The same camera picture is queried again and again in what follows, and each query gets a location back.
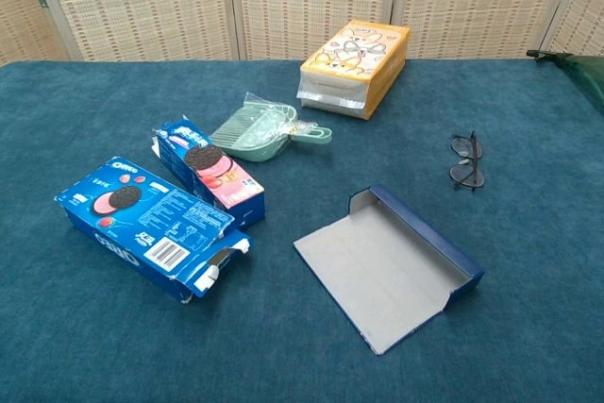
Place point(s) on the blue glasses case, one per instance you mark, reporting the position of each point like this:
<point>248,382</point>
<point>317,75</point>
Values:
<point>377,271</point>

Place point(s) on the black eyeglasses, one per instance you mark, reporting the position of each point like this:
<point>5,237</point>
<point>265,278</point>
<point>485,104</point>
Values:
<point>464,146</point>

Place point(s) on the blue pink Oreo box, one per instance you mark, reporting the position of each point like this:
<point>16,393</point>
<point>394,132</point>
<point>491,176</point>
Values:
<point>212,172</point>

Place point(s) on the torn blue Oreo box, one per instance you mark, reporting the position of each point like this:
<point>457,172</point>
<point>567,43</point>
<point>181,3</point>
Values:
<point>156,219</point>

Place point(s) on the green dustpan brush set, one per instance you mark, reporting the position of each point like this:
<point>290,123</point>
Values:
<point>257,139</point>

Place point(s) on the orange corgi tissue pack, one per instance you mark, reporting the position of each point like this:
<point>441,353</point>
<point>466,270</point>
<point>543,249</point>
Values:
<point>349,58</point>

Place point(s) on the teal table cloth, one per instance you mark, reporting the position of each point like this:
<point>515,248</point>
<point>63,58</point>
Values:
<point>302,365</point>

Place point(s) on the green spray bottle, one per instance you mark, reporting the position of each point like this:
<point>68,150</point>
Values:
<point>587,72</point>

